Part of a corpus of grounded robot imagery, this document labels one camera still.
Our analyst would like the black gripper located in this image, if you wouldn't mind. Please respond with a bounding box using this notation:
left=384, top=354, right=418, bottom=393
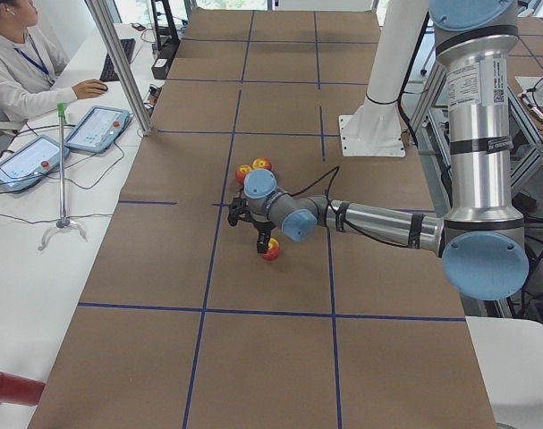
left=253, top=221, right=274, bottom=255

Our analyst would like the red yellow lone apple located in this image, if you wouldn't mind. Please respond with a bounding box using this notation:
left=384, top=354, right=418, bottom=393
left=260, top=238, right=281, bottom=261

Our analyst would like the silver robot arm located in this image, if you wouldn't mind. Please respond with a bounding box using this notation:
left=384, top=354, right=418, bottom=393
left=243, top=1, right=529, bottom=300

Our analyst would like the red yellow apple back-right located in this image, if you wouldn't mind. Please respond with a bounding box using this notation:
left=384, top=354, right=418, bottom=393
left=234, top=164, right=252, bottom=186

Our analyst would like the red yellow apple back-left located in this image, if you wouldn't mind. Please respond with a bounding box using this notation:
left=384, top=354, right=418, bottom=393
left=251, top=157, right=272, bottom=171

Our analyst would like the far teach pendant tablet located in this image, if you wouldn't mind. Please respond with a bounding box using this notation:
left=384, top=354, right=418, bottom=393
left=64, top=105, right=130, bottom=154

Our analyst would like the teach pendant tablet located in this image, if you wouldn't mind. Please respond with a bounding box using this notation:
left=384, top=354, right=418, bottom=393
left=0, top=135, right=60, bottom=193
left=64, top=105, right=130, bottom=154

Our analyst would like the reacher grabber tool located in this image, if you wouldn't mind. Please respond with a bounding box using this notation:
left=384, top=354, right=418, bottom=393
left=38, top=103, right=88, bottom=251

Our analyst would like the black keyboard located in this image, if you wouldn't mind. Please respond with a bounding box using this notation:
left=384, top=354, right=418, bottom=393
left=98, top=38, right=137, bottom=83

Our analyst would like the near teach pendant tablet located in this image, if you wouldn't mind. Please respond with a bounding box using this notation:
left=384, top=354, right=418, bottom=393
left=0, top=135, right=60, bottom=193

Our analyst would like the person in white hoodie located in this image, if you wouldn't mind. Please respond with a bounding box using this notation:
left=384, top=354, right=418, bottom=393
left=0, top=1, right=107, bottom=122

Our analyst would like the red cylinder bottle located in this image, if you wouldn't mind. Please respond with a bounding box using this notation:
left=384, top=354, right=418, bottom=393
left=0, top=371, right=46, bottom=406

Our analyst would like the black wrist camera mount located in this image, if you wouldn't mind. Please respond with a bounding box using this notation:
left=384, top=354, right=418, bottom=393
left=227, top=197, right=251, bottom=227

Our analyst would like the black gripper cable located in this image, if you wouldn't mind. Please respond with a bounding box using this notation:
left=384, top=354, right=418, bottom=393
left=288, top=165, right=433, bottom=249

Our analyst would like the aluminium frame post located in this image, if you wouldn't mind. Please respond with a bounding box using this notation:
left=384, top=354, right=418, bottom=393
left=86, top=0, right=152, bottom=136

